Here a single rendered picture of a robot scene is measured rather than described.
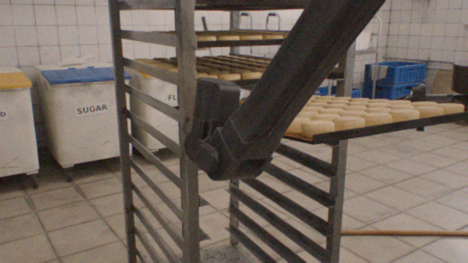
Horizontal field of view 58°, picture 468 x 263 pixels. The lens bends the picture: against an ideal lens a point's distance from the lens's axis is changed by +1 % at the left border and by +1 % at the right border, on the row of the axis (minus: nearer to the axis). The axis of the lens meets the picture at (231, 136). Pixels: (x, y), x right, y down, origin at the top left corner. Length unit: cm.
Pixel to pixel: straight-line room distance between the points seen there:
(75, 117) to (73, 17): 94
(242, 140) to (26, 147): 257
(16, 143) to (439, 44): 454
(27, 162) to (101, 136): 49
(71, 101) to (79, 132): 23
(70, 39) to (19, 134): 100
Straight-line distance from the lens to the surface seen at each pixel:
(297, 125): 68
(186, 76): 90
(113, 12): 148
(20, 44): 358
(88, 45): 368
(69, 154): 310
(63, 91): 298
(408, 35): 581
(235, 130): 53
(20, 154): 303
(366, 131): 67
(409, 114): 77
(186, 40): 90
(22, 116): 297
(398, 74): 493
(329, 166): 123
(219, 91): 58
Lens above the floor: 110
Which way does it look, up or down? 16 degrees down
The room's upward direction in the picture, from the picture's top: straight up
